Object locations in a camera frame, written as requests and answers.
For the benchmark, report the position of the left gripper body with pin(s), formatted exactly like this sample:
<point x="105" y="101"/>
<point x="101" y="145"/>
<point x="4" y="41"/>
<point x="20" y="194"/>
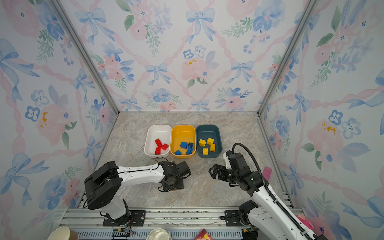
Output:
<point x="179" y="184"/>

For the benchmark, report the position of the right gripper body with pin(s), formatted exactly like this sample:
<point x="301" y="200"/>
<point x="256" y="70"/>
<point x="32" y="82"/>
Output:
<point x="235" y="177"/>

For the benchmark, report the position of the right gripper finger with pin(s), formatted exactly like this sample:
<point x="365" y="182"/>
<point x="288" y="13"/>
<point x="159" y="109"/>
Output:
<point x="223" y="178"/>
<point x="218" y="170"/>

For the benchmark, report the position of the yellow plastic container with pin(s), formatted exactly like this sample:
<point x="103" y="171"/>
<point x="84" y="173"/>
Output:
<point x="183" y="133"/>

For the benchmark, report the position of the white plastic container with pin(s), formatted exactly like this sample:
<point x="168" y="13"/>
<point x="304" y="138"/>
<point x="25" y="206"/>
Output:
<point x="162" y="132"/>

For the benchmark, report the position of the dark teal plastic container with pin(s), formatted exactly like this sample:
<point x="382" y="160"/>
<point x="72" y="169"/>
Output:
<point x="209" y="131"/>

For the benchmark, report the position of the small red lego brick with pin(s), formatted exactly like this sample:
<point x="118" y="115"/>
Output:
<point x="165" y="147"/>

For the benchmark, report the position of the yellow round lego piece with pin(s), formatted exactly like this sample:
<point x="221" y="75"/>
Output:
<point x="210" y="141"/>

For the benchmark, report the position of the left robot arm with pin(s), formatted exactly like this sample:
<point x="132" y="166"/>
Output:
<point x="103" y="184"/>

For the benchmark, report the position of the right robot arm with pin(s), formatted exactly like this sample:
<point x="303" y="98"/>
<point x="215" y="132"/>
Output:
<point x="265" y="210"/>

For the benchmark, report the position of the pink translucent block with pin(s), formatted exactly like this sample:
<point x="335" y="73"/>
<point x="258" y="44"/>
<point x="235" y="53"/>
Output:
<point x="267" y="172"/>

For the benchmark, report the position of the white bowl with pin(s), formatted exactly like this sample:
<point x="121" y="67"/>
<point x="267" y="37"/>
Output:
<point x="159" y="234"/>

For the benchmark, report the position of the red packet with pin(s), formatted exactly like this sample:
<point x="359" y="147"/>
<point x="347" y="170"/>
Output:
<point x="203" y="235"/>

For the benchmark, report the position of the pink plush toy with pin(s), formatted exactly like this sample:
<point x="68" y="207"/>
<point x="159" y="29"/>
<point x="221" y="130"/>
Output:
<point x="306" y="223"/>

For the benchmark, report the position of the beige paper cup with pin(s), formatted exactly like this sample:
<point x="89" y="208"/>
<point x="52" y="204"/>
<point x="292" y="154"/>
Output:
<point x="63" y="233"/>

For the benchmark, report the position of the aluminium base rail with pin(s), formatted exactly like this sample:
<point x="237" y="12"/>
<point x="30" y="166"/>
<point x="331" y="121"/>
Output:
<point x="181" y="223"/>

